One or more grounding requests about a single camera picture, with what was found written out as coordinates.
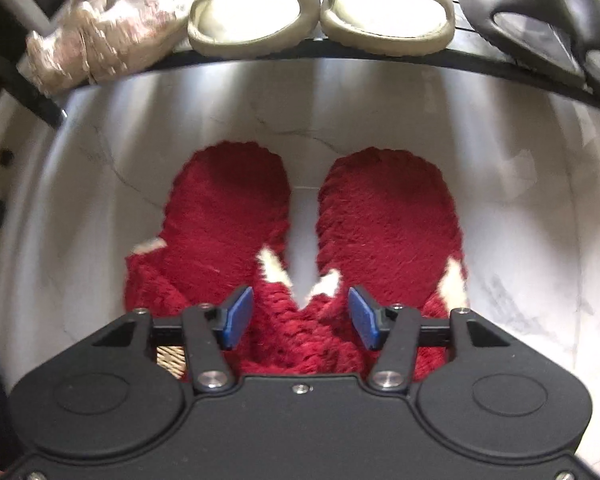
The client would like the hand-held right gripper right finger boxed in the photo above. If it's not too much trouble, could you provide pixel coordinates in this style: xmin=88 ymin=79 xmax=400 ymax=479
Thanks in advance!
xmin=347 ymin=285 xmax=511 ymax=394

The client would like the black slide sandal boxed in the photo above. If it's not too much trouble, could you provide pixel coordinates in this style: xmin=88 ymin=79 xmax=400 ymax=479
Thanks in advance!
xmin=555 ymin=0 xmax=600 ymax=96
xmin=447 ymin=0 xmax=588 ymax=88

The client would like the red fuzzy slipper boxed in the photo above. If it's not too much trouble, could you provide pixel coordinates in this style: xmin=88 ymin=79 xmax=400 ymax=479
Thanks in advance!
xmin=295 ymin=147 xmax=470 ymax=382
xmin=124 ymin=141 xmax=306 ymax=376

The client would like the black metal shoe rack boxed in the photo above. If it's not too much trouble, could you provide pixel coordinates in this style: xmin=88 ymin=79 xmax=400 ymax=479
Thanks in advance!
xmin=0 ymin=0 xmax=600 ymax=128

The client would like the cream foam slide sandal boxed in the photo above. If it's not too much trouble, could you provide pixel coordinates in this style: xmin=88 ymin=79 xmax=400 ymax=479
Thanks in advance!
xmin=320 ymin=0 xmax=456 ymax=57
xmin=187 ymin=0 xmax=322 ymax=57

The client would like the pink floral fabric shoe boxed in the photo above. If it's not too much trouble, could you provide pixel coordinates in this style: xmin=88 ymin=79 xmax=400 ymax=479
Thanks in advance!
xmin=26 ymin=0 xmax=216 ymax=97

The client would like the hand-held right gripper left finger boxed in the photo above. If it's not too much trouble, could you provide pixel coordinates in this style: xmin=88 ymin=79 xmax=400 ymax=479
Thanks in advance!
xmin=91 ymin=286 xmax=255 ymax=394

